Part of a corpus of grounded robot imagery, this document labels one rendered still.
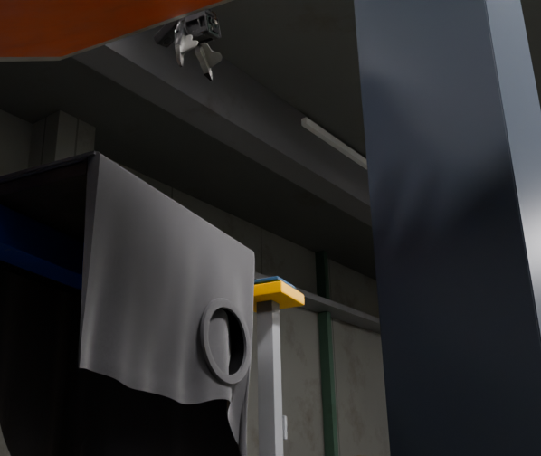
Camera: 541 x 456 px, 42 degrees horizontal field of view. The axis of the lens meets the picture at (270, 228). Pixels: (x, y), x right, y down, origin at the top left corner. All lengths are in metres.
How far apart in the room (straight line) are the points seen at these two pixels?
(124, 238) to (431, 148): 0.43
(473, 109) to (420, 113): 0.07
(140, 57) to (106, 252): 2.79
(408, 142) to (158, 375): 0.49
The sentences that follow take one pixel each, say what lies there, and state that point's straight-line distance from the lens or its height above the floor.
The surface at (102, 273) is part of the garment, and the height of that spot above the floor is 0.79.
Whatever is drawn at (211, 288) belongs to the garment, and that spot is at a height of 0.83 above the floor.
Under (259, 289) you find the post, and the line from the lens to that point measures 1.57.
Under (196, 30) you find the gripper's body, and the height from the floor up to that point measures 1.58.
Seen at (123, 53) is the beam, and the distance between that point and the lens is 3.64.
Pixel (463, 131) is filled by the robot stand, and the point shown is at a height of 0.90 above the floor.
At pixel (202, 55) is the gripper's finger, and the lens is 1.85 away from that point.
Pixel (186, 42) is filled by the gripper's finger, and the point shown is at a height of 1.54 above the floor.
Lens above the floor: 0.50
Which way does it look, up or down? 21 degrees up
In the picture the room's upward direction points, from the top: 1 degrees counter-clockwise
